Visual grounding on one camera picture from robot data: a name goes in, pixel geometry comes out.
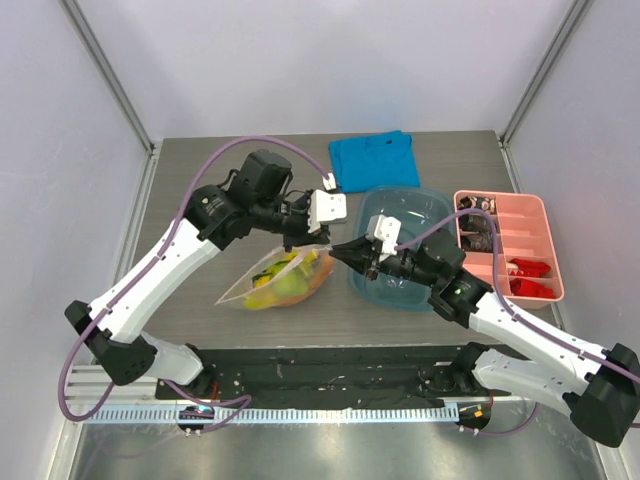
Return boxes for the clear polka dot zip bag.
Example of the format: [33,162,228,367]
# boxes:
[215,245,334,311]

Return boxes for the green pear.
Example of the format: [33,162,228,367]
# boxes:
[272,271,309,301]

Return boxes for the yellow banana bunch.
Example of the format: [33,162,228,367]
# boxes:
[242,249,319,310]

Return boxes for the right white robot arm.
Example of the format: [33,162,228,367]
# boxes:
[330,229,639,447]

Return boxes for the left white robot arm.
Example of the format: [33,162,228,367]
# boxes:
[64,150,346,399]

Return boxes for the teal plastic bin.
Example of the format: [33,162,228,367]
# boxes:
[348,186,453,312]

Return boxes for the dark patterned tray item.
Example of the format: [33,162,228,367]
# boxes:
[458,196,498,253]

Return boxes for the blue folded cloth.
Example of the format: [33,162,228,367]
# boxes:
[329,130,421,193]

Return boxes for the red tray pieces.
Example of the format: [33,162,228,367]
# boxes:
[506,258,554,299]

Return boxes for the pink compartment tray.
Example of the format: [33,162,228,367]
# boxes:
[453,190,564,309]

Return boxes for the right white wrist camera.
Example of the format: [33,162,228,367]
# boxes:
[365,214,401,262]

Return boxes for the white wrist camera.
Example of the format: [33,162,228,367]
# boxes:
[365,214,401,262]
[308,173,347,233]

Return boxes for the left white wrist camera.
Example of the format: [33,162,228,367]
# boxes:
[308,173,347,233]

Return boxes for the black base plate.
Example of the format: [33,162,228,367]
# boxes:
[144,344,512,411]

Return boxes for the white slotted cable duct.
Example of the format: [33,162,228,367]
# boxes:
[86,403,459,425]

